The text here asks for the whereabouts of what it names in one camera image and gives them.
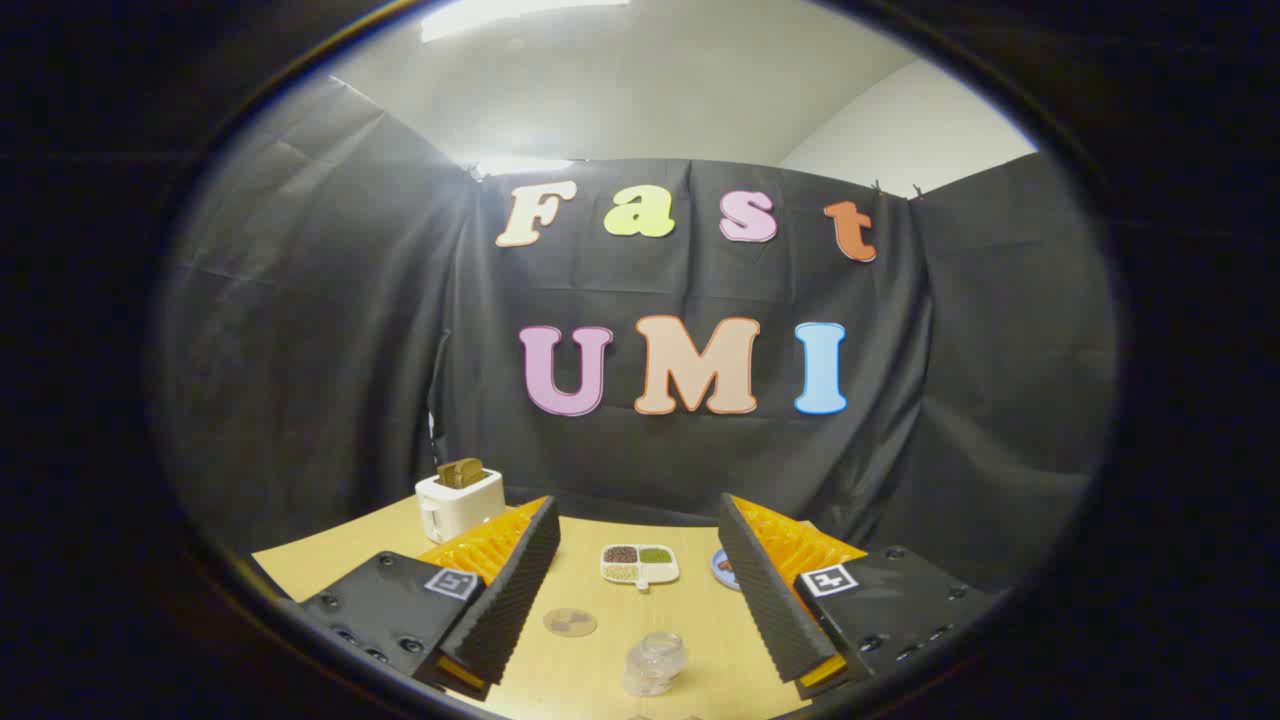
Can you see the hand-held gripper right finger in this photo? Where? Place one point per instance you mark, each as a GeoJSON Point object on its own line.
{"type": "Point", "coordinates": [760, 590]}

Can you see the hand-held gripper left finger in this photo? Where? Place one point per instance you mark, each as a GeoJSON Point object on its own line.
{"type": "Point", "coordinates": [515, 590]}

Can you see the clear glass cup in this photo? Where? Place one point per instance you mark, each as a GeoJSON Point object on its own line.
{"type": "Point", "coordinates": [655, 665]}

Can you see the blue round plate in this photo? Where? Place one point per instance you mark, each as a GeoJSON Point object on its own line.
{"type": "Point", "coordinates": [724, 568]}

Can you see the wooden table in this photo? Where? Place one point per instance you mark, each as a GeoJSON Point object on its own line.
{"type": "Point", "coordinates": [590, 660]}

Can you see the white toaster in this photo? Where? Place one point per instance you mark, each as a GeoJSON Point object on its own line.
{"type": "Point", "coordinates": [455, 505]}

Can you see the white divided snack tray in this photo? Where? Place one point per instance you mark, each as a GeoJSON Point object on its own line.
{"type": "Point", "coordinates": [640, 565]}

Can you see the brown toast slice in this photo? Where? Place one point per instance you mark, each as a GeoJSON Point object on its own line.
{"type": "Point", "coordinates": [460, 472]}

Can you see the black backdrop cloth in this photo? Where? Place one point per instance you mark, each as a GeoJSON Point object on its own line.
{"type": "Point", "coordinates": [700, 460]}

